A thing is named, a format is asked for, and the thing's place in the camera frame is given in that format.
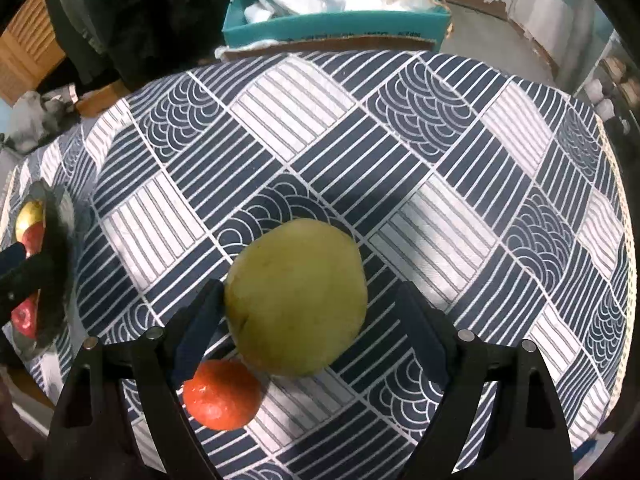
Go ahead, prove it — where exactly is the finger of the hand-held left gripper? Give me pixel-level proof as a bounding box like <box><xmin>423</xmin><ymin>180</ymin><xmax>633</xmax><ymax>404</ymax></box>
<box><xmin>0</xmin><ymin>242</ymin><xmax>53</xmax><ymax>286</ymax></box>
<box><xmin>0</xmin><ymin>280</ymin><xmax>42</xmax><ymax>323</ymax></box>

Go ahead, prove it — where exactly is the grey crumpled garment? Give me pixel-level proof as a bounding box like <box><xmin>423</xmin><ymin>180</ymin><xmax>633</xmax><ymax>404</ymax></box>
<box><xmin>7</xmin><ymin>87</ymin><xmax>81</xmax><ymax>153</ymax></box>

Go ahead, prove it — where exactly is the orange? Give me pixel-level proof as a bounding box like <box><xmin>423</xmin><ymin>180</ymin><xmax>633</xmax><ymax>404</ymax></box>
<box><xmin>182</xmin><ymin>359</ymin><xmax>263</xmax><ymax>432</ymax></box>

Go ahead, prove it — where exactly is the dark hanging clothing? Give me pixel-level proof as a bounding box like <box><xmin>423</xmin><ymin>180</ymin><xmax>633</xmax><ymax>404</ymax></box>
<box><xmin>42</xmin><ymin>0</ymin><xmax>241</xmax><ymax>91</ymax></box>

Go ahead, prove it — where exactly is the teal cardboard box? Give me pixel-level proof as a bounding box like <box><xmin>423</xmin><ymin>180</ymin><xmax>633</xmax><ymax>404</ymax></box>
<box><xmin>215</xmin><ymin>0</ymin><xmax>453</xmax><ymax>61</ymax></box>

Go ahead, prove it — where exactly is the yellow green pear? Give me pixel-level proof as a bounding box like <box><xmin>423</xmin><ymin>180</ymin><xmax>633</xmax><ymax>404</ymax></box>
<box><xmin>224</xmin><ymin>217</ymin><xmax>369</xmax><ymax>377</ymax></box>

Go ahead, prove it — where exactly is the yellow red apple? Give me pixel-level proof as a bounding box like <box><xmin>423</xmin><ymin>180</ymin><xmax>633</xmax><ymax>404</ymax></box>
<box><xmin>15</xmin><ymin>199</ymin><xmax>47</xmax><ymax>256</ymax></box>

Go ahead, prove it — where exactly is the small bright red apple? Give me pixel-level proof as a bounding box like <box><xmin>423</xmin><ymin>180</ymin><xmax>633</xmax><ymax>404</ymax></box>
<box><xmin>10</xmin><ymin>294</ymin><xmax>40</xmax><ymax>338</ymax></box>

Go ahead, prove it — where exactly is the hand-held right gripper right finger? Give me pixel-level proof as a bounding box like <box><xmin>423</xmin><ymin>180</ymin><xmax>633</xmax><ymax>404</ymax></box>
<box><xmin>395</xmin><ymin>280</ymin><xmax>575</xmax><ymax>480</ymax></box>

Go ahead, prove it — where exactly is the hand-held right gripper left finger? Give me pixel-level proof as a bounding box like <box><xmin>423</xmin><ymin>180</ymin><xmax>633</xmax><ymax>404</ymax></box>
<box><xmin>47</xmin><ymin>279</ymin><xmax>227</xmax><ymax>480</ymax></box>

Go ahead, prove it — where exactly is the wooden slatted door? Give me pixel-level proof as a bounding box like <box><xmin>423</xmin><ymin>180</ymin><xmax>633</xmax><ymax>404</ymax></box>
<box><xmin>0</xmin><ymin>0</ymin><xmax>66</xmax><ymax>106</ymax></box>

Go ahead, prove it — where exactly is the blue white patterned tablecloth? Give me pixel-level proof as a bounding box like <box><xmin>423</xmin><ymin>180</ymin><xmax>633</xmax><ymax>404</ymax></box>
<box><xmin>0</xmin><ymin>50</ymin><xmax>638</xmax><ymax>480</ymax></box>

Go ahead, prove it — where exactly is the clear glass scalloped plate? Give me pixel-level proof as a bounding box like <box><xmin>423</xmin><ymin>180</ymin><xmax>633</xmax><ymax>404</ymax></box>
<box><xmin>7</xmin><ymin>180</ymin><xmax>78</xmax><ymax>361</ymax></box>

